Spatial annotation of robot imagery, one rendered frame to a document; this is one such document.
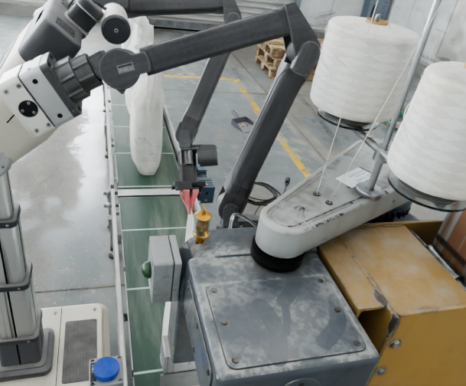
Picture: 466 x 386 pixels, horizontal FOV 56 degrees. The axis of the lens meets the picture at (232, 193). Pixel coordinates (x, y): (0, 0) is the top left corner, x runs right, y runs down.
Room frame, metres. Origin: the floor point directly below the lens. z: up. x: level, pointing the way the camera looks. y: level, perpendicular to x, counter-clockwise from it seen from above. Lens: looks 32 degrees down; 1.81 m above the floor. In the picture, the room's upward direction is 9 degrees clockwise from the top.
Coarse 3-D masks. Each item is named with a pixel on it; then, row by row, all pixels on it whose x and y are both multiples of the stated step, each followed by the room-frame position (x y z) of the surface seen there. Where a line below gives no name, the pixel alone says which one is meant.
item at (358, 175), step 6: (354, 168) 0.79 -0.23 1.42; (360, 168) 0.80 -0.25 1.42; (348, 174) 0.76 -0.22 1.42; (354, 174) 0.77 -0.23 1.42; (360, 174) 0.77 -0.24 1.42; (366, 174) 0.78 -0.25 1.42; (342, 180) 0.73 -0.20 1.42; (348, 180) 0.74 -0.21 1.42; (354, 180) 0.74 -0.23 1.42; (360, 180) 0.75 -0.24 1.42; (366, 180) 0.75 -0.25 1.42; (354, 186) 0.72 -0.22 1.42
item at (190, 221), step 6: (192, 216) 1.08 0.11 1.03; (192, 222) 1.06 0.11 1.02; (186, 228) 1.14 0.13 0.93; (192, 228) 1.04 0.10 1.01; (186, 234) 1.14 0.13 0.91; (192, 234) 1.02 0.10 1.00; (186, 240) 1.13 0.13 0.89; (168, 306) 1.01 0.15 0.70; (168, 312) 0.99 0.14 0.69; (168, 318) 0.95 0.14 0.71; (162, 330) 1.02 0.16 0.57
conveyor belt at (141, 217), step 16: (128, 208) 1.95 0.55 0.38; (144, 208) 1.97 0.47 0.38; (160, 208) 2.00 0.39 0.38; (176, 208) 2.02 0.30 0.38; (128, 224) 1.81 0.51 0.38; (144, 224) 1.83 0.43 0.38; (160, 224) 1.85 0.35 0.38; (176, 224) 1.88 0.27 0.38; (128, 240) 1.68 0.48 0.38; (144, 240) 1.70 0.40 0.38; (128, 256) 1.57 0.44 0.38; (144, 256) 1.59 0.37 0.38; (128, 272) 1.46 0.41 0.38; (128, 288) 1.37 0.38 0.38; (144, 288) 1.38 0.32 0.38; (128, 304) 1.28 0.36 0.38; (144, 304) 1.29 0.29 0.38; (160, 304) 1.31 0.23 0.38; (144, 320) 1.21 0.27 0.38; (160, 320) 1.22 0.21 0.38; (144, 336) 1.13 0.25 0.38; (160, 336) 1.14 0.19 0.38; (144, 352) 1.06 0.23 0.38; (160, 352) 1.07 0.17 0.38; (144, 368) 0.99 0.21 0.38; (160, 368) 1.00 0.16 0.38; (144, 384) 0.93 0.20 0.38
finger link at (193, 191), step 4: (180, 184) 1.14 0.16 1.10; (184, 184) 1.15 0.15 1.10; (188, 184) 1.15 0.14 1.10; (176, 188) 1.13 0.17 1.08; (180, 188) 1.13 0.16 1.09; (184, 188) 1.14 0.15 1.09; (188, 188) 1.14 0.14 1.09; (192, 188) 1.14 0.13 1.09; (196, 188) 1.15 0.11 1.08; (192, 192) 1.14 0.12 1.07; (196, 192) 1.14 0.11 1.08; (192, 196) 1.13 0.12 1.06; (196, 196) 1.14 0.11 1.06; (192, 200) 1.13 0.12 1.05; (192, 204) 1.12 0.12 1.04; (192, 208) 1.12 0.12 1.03
